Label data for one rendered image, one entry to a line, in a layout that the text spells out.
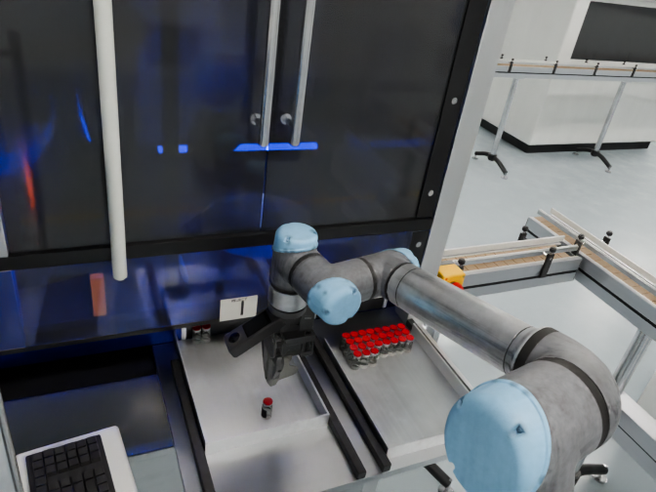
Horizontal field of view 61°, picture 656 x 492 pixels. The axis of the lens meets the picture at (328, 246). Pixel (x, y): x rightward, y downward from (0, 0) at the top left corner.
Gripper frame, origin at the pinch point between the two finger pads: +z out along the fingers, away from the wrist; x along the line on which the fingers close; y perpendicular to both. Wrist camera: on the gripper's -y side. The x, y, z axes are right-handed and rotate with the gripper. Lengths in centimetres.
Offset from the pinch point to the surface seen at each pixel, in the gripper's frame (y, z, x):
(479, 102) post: 51, -51, 21
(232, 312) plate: -2.0, -2.1, 20.0
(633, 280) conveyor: 125, 4, 14
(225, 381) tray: -5.1, 10.6, 11.9
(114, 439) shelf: -29.3, 18.2, 8.9
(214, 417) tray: -10.0, 10.4, 2.5
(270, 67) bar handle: 0, -58, 15
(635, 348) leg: 126, 23, 4
